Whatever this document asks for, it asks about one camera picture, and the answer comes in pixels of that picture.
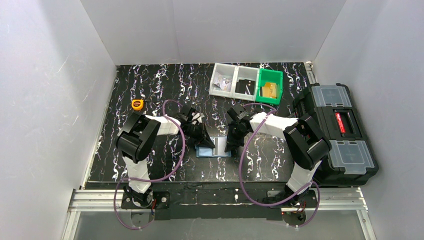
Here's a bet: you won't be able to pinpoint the left grey storage bin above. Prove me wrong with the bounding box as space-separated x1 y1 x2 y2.
209 63 238 98

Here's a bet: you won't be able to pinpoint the middle grey storage bin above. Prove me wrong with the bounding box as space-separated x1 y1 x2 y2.
231 66 260 102

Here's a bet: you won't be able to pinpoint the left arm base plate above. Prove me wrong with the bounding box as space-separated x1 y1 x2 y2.
117 191 171 210

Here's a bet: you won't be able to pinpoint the grey storage bin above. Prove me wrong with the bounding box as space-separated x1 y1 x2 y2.
231 66 260 102
209 63 238 98

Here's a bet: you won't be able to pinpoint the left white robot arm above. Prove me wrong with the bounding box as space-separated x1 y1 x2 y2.
115 105 215 194

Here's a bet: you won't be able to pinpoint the yellow items in green bin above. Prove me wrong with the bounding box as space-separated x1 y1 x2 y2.
259 82 277 99

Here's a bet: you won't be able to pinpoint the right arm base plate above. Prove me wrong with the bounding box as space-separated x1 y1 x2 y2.
270 189 320 228

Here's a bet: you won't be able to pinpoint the orange tape measure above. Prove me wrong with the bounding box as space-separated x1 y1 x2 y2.
131 99 144 111

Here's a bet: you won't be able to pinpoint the blue card holder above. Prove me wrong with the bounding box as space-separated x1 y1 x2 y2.
195 136 232 158

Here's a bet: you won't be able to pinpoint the black toolbox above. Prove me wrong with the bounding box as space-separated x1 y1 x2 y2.
293 83 379 187

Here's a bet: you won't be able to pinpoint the green storage bin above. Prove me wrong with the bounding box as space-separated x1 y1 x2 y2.
255 68 284 106

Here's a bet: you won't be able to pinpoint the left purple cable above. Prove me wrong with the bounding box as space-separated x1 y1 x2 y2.
113 99 186 231

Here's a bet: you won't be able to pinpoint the aluminium frame rail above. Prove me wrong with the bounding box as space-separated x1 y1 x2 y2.
62 187 376 240

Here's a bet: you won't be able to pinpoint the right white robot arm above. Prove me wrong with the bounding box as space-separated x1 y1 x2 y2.
225 104 332 196

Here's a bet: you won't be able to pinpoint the small items in grey bin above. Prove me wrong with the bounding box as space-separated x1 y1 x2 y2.
213 75 233 92

